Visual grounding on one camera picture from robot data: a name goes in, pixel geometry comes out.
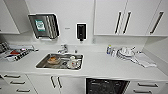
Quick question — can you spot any steel paper towel dispenser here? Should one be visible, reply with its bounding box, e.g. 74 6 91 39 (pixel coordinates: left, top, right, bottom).
27 12 61 41

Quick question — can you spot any white mug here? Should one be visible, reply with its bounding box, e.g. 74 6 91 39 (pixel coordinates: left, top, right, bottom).
68 55 82 69

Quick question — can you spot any blue dish soap bottle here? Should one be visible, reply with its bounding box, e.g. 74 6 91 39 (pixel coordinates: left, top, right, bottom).
105 44 113 56

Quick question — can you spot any stack of plates and cutlery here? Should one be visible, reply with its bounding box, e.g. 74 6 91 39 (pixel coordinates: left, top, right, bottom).
116 45 138 62

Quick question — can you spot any chrome faucet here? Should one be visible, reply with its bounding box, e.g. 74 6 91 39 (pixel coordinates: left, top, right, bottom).
56 44 69 55

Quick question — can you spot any stainless steel dishwasher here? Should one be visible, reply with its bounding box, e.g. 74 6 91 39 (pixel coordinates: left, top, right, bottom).
84 77 131 94

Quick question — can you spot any small chrome sink knob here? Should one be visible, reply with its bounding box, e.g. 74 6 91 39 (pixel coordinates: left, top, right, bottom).
73 49 79 55

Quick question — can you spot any white two-door sink cabinet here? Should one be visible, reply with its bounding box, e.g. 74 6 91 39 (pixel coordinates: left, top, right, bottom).
27 74 87 94

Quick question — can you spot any orange food container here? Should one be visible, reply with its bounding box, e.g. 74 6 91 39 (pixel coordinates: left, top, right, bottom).
46 55 60 66

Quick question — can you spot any white three-drawer unit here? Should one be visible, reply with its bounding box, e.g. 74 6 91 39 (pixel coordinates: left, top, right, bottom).
0 72 38 94

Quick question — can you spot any small wall label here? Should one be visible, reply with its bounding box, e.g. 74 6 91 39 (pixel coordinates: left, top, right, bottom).
64 26 72 31

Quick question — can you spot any small white bottle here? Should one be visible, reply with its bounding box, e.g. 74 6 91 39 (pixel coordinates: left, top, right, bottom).
111 48 117 58

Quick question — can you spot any stainless steel sink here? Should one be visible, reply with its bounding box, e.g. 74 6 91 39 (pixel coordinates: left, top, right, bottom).
34 52 85 72

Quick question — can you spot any black soap dispenser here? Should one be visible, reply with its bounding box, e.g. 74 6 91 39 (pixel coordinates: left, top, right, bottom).
75 22 88 43

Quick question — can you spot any narrow white drawer unit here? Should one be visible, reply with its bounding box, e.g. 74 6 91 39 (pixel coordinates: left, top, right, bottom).
124 79 168 94

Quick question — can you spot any white plate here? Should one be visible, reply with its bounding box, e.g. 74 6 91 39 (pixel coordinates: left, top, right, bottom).
65 60 82 71

